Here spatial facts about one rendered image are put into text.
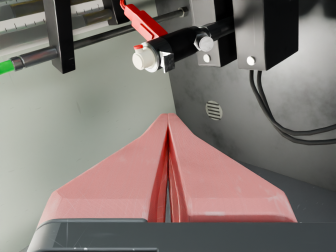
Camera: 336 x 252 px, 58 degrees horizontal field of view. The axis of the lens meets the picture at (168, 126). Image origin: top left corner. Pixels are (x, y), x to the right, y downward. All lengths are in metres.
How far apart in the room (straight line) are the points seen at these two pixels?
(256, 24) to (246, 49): 0.03
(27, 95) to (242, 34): 0.34
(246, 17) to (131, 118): 0.37
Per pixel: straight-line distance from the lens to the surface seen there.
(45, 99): 0.55
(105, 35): 0.49
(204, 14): 0.39
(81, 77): 0.57
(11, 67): 0.43
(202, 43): 0.30
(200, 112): 0.67
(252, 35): 0.36
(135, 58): 0.28
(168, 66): 0.26
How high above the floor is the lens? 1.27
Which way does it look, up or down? 35 degrees down
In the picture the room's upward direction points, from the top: 121 degrees counter-clockwise
